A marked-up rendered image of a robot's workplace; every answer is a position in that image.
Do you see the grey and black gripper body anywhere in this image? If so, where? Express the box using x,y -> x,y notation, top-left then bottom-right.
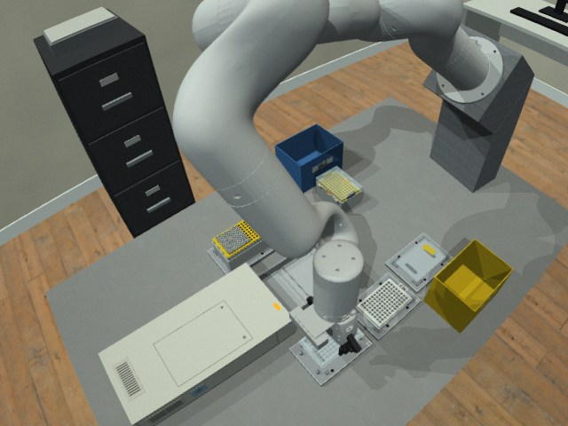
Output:
326,313 -> 358,345

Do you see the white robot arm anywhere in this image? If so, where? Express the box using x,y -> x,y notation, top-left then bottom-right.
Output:
172,0 -> 503,351

